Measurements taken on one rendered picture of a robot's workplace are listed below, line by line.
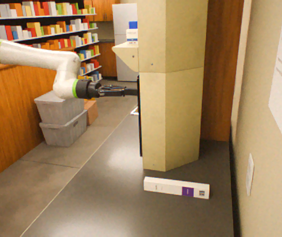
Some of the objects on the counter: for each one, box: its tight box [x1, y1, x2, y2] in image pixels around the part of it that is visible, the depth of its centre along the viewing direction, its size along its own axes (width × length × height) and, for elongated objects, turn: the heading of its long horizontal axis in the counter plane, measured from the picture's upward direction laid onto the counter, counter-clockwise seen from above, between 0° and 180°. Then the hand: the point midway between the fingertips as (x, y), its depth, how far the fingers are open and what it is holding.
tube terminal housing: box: [137, 0, 209, 172], centre depth 118 cm, size 25×32×77 cm
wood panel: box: [200, 0, 244, 142], centre depth 126 cm, size 49×3×140 cm, turn 78°
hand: (132, 91), depth 114 cm, fingers closed
